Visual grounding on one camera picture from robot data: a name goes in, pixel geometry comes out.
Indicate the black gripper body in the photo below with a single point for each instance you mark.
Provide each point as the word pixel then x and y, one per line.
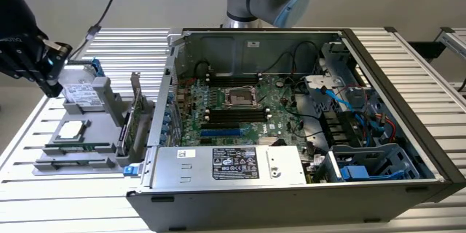
pixel 20 23

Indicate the green RAM stick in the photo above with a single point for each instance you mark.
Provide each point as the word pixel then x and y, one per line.
pixel 76 145

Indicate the black RAM slot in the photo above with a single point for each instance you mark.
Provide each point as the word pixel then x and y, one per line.
pixel 233 81
pixel 237 120
pixel 237 116
pixel 237 109
pixel 233 75
pixel 233 84
pixel 233 78
pixel 237 113

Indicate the hard disk with blue rails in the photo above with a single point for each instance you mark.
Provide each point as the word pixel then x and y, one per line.
pixel 77 88

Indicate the grey parts rack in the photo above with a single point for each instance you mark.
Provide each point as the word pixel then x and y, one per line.
pixel 97 124

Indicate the silver CPU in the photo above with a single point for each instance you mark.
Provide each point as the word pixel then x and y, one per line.
pixel 75 130

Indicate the graphics card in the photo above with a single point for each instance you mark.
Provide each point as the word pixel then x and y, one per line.
pixel 132 113

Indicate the blue case latch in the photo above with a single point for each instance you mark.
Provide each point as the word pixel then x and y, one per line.
pixel 131 171

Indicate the black expansion slot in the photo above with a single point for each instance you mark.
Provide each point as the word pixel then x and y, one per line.
pixel 220 126

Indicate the CPU socket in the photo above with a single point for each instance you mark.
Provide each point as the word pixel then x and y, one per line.
pixel 237 98

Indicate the blue expansion slot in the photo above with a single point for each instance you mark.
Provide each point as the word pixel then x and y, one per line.
pixel 220 133

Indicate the silver power supply unit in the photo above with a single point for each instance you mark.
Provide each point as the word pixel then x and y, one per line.
pixel 203 167

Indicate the green motherboard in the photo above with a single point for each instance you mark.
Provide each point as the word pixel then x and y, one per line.
pixel 283 107

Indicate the silver chipset heatsink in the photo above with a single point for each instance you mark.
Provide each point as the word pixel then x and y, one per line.
pixel 271 142

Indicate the metal disk bay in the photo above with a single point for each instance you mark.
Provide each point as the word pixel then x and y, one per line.
pixel 335 64

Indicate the open black PC case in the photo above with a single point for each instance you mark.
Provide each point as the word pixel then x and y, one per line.
pixel 255 205

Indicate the grey-blue drive cage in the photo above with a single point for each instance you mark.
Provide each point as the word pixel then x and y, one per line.
pixel 386 159

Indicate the grey metal slat table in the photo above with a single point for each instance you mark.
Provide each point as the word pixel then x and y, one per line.
pixel 452 39

